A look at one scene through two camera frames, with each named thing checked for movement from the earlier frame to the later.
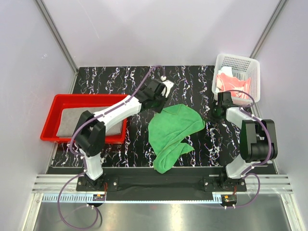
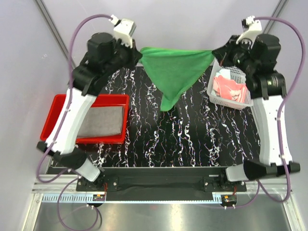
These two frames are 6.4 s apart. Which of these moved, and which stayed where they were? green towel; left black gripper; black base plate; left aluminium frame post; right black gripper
Moved: left black gripper; green towel; right black gripper
Stayed: black base plate; left aluminium frame post
